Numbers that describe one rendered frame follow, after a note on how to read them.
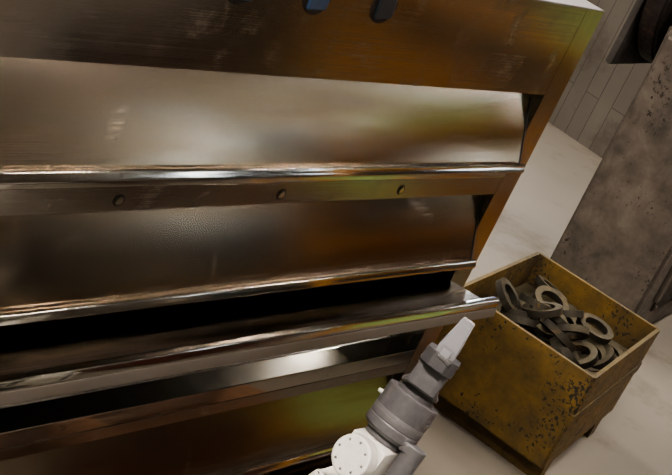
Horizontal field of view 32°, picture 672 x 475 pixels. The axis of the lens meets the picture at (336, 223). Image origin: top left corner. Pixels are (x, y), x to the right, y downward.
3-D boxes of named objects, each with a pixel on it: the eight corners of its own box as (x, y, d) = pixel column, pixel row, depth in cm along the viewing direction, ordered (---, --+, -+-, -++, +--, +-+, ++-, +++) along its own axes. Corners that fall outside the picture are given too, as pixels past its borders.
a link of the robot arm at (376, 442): (391, 404, 182) (349, 462, 182) (361, 393, 173) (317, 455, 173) (444, 448, 176) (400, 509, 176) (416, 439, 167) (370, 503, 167)
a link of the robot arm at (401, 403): (471, 369, 181) (426, 431, 181) (421, 332, 182) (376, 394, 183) (468, 375, 168) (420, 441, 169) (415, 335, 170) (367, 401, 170)
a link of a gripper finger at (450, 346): (477, 328, 171) (452, 362, 171) (459, 315, 172) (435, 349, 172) (477, 328, 170) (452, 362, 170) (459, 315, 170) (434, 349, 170)
